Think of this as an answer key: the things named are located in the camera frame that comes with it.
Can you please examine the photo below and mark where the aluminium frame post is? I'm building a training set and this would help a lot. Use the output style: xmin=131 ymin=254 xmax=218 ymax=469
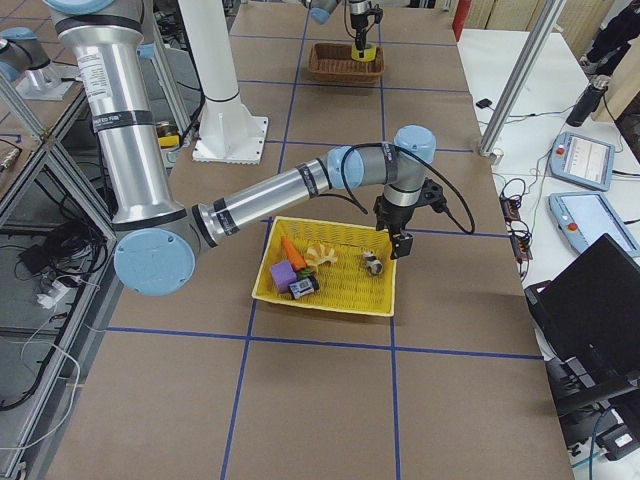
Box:
xmin=478 ymin=0 xmax=566 ymax=165

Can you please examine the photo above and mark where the small labelled can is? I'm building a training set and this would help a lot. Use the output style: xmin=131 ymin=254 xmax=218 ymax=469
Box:
xmin=288 ymin=276 xmax=320 ymax=300

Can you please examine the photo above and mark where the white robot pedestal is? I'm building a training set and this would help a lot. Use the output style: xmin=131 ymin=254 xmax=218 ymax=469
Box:
xmin=179 ymin=0 xmax=269 ymax=164

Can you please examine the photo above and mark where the black water bottle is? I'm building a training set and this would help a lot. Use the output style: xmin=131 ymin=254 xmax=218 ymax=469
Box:
xmin=566 ymin=75 xmax=611 ymax=127

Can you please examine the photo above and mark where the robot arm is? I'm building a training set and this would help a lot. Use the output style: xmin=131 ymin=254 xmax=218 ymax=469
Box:
xmin=49 ymin=1 xmax=436 ymax=296
xmin=300 ymin=0 xmax=381 ymax=51

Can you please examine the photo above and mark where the toy croissant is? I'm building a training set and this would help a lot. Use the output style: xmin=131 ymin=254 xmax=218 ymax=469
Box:
xmin=304 ymin=243 xmax=338 ymax=269

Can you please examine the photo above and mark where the yellow woven basket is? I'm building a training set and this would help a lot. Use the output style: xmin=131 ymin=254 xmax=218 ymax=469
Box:
xmin=252 ymin=216 xmax=396 ymax=317

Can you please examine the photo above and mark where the white pot with yellow contents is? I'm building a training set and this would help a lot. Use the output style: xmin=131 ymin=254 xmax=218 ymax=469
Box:
xmin=155 ymin=121 xmax=181 ymax=168

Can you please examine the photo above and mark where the teach pendant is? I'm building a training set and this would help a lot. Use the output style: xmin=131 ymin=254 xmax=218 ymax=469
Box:
xmin=548 ymin=192 xmax=639 ymax=258
xmin=549 ymin=132 xmax=615 ymax=191

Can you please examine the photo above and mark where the brown wicker basket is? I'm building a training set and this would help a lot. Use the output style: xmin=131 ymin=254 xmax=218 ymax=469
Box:
xmin=308 ymin=42 xmax=385 ymax=85

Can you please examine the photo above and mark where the purple foam block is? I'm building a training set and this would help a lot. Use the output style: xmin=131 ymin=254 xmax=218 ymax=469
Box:
xmin=269 ymin=260 xmax=297 ymax=293

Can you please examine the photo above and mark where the small black device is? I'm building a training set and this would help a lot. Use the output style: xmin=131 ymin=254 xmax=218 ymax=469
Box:
xmin=475 ymin=98 xmax=493 ymax=109

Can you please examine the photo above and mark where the yellow tape roll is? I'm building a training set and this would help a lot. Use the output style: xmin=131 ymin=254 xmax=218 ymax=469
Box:
xmin=351 ymin=43 xmax=377 ymax=63

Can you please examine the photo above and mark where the orange toy carrot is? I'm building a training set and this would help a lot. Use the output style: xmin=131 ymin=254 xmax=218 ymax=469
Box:
xmin=281 ymin=236 xmax=314 ymax=278

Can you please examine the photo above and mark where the toy panda figure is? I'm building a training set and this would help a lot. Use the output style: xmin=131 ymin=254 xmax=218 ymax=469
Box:
xmin=362 ymin=250 xmax=384 ymax=276

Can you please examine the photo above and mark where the near teach pendant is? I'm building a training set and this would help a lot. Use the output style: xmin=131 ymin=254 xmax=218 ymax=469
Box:
xmin=548 ymin=192 xmax=639 ymax=258

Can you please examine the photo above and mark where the orange usb hub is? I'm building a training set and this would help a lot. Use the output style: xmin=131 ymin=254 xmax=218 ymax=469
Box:
xmin=500 ymin=195 xmax=532 ymax=263

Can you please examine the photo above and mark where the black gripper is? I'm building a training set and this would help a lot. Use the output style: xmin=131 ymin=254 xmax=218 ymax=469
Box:
xmin=348 ymin=0 xmax=372 ymax=51
xmin=374 ymin=195 xmax=416 ymax=259

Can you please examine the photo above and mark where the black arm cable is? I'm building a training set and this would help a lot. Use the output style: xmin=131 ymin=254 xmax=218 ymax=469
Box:
xmin=342 ymin=144 xmax=476 ymax=235

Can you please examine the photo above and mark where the far teach pendant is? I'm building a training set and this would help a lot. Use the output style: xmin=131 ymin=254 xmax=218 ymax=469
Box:
xmin=549 ymin=132 xmax=615 ymax=191

